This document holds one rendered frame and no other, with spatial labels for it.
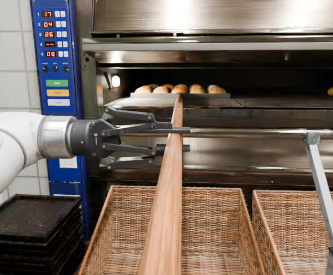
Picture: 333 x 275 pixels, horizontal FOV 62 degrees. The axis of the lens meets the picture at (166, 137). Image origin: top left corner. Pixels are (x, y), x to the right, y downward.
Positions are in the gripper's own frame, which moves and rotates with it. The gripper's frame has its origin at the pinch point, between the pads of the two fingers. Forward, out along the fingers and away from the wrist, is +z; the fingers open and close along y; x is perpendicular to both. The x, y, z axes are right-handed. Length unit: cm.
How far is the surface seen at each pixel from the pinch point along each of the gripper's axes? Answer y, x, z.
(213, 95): 0, -100, 19
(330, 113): 3, -56, 59
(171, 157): -1.4, 16.9, 0.3
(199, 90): -3, -102, 11
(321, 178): 12.1, -11.1, 35.9
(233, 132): 2.6, -19.2, 15.7
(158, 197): -1.0, 29.3, -0.6
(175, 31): -27, -47, -1
